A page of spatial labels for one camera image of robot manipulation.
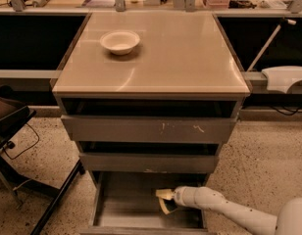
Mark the top grey drawer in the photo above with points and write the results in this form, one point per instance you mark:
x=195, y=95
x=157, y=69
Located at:
x=150, y=121

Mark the white stick with handle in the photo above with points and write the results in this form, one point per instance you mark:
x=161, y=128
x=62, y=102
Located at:
x=282, y=22

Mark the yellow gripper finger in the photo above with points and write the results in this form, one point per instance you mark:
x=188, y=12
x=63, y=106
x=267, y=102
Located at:
x=166, y=194
x=161, y=204

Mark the white bowl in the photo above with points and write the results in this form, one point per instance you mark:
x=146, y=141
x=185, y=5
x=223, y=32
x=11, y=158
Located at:
x=119, y=42

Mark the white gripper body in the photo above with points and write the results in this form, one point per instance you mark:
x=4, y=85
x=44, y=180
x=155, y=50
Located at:
x=182, y=196

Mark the green yellow sponge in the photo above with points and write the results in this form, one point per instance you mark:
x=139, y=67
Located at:
x=169, y=206

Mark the grey drawer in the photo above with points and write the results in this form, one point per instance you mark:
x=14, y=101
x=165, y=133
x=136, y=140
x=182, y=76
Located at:
x=149, y=157
x=150, y=121
x=126, y=204

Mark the bottom grey drawer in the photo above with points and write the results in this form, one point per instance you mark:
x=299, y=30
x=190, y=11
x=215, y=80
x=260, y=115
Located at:
x=126, y=204

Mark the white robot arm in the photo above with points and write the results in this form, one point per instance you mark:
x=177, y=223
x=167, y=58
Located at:
x=287, y=222

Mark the grey drawer cabinet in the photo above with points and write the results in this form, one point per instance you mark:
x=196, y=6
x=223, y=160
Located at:
x=180, y=56

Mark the middle grey drawer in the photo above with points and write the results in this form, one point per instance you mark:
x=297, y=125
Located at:
x=149, y=157

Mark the white curved plastic cover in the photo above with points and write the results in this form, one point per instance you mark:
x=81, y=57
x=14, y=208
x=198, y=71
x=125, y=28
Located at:
x=281, y=79

